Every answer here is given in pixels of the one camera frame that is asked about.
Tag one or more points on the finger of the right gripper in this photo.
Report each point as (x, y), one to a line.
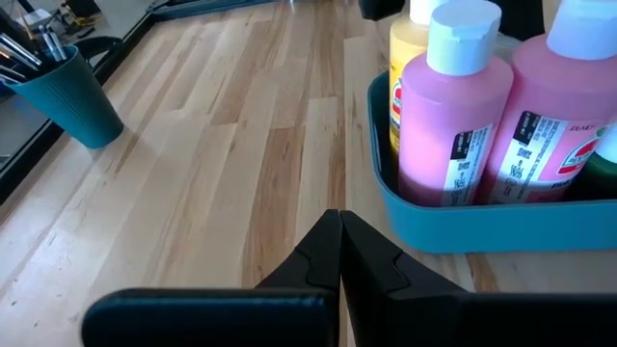
(381, 8)
(518, 19)

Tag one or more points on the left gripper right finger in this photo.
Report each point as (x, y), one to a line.
(434, 318)

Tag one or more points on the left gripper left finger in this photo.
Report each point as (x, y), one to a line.
(217, 318)

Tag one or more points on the large yellow paint bottle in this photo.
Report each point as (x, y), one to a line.
(407, 53)

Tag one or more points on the grey-teal plastic bin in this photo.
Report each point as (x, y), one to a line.
(482, 226)

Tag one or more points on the large pink paint bottle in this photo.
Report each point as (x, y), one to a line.
(443, 125)
(554, 120)

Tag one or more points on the black paintbrush silver ferrule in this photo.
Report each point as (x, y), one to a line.
(53, 44)

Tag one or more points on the teal ribbed plastic cup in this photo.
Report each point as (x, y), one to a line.
(72, 101)

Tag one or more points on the black device blue lights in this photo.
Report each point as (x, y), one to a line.
(82, 7)

